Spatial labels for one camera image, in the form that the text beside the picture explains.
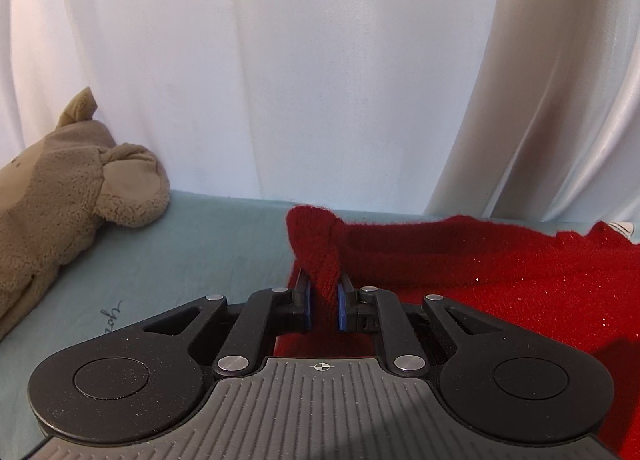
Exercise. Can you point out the cream curtain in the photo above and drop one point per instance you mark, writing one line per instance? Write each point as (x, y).
(560, 90)

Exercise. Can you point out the white sheer curtain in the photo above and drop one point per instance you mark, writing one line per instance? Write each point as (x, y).
(275, 65)

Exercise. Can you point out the red knit cardigan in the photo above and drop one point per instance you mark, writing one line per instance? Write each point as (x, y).
(475, 280)

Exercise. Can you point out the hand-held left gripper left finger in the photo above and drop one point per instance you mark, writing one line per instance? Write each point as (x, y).
(307, 307)

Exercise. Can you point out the beige plush toy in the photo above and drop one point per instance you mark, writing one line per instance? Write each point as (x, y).
(65, 210)

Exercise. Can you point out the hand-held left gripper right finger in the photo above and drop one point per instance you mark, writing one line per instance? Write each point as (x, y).
(343, 307)

